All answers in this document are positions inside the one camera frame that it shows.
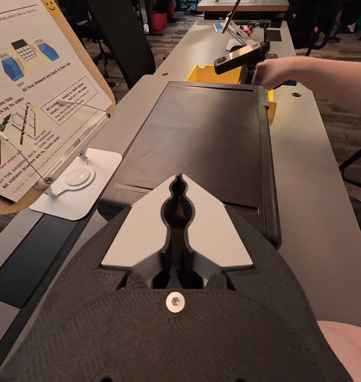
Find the printed instruction sheet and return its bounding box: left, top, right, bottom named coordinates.
left=0, top=0, right=110, bottom=203

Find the red box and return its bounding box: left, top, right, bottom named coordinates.
left=150, top=10, right=169, bottom=32

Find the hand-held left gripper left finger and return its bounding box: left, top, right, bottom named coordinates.
left=101, top=173, right=181, bottom=289

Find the black post mount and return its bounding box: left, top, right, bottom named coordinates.
left=259, top=19, right=272, bottom=57

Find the person's left forearm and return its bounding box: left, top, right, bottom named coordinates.
left=317, top=320, right=361, bottom=382

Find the white document stand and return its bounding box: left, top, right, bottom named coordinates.
left=29, top=113, right=123, bottom=221
left=222, top=0, right=255, bottom=51

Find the person's right forearm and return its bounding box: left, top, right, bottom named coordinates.
left=280, top=56, right=361, bottom=120

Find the instruction sheet on board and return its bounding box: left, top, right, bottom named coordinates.
left=0, top=0, right=116, bottom=216

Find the black office chair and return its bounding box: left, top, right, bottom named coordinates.
left=288, top=0, right=361, bottom=57
left=85, top=0, right=156, bottom=90

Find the black drawer cabinet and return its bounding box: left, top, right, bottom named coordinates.
left=97, top=81, right=283, bottom=250

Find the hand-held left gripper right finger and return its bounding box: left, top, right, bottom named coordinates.
left=180, top=174, right=254, bottom=289

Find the yellow plastic bin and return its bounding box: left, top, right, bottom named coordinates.
left=185, top=63, right=278, bottom=127

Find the person's right hand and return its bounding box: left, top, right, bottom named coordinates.
left=254, top=58, right=284, bottom=90

